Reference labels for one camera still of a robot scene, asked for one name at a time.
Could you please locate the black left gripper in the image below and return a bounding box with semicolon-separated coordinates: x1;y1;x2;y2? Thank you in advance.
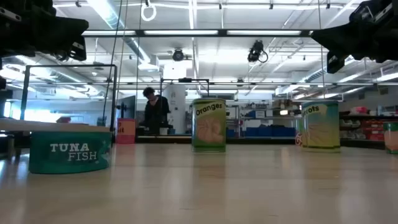
0;0;90;61

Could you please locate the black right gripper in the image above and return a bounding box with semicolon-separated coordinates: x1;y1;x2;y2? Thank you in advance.
310;0;398;74

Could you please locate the teal yellow carrots can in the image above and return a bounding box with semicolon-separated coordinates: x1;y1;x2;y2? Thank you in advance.
300;100;341;153

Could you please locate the green can with round fruit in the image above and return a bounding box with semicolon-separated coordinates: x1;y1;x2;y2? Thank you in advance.
382;121;398;155

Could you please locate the grey cup bottom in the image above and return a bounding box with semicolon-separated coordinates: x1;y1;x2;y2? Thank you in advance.
191;98;227;154

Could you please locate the thin vertical background pole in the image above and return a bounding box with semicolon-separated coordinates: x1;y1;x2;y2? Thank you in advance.
317;0;326;101

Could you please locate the dark background shelving unit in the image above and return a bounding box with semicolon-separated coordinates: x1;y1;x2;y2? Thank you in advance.
338;105;398;149

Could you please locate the dark computer monitor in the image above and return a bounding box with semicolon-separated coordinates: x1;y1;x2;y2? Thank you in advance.
116;95;137;119

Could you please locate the stack of red storage bins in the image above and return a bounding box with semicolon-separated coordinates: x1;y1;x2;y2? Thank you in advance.
360;119;386;141

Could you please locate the metal background shelving rack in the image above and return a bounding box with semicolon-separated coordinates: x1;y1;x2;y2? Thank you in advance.
236;99;300;139

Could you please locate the black round ceiling fixture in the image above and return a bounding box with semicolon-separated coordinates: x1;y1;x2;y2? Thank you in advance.
172;48;185;62

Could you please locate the row of blue storage bins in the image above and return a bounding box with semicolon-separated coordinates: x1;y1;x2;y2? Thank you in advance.
244;125;297;138

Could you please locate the person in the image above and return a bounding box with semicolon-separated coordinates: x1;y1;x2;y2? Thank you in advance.
140;86;172;135

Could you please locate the teal tuna fish can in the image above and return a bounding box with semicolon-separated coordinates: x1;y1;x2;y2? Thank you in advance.
28;130;112;174

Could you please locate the white round column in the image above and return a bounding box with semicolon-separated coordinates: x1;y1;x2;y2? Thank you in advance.
162;83;187;135

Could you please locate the thin black hanging cable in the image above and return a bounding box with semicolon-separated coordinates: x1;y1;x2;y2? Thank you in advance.
101;0;124;127

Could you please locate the white cable loop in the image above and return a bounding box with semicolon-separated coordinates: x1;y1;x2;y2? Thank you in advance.
141;2;157;22

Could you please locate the black hanging camera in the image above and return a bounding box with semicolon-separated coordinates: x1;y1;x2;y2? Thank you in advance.
248;39;269;63

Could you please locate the black background rig frame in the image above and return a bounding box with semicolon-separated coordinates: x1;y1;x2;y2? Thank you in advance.
159;77;210;135

